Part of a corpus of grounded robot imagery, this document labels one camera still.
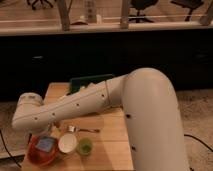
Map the blue sponge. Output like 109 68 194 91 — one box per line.
36 136 54 152

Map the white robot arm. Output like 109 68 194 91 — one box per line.
12 68 190 171

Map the white bowl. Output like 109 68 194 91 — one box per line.
58 133 77 154

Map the red bowl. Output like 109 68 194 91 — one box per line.
27 135 58 166

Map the green tray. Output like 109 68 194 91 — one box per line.
69 74 114 94

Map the silver fork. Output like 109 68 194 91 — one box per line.
67 126 100 133

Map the green cup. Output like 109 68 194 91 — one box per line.
77 138 93 156

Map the black office chair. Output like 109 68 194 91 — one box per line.
129 0 158 23

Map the wooden post middle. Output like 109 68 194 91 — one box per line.
120 0 131 29

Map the wooden post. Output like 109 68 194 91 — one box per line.
120 0 131 29
57 0 70 31

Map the wooden post left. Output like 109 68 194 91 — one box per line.
57 0 70 31

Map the black cable right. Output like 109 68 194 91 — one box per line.
183 133 213 154

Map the black cable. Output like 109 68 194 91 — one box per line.
183 133 213 154
0 128 23 169

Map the black cable left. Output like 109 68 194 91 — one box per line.
0 128 23 169

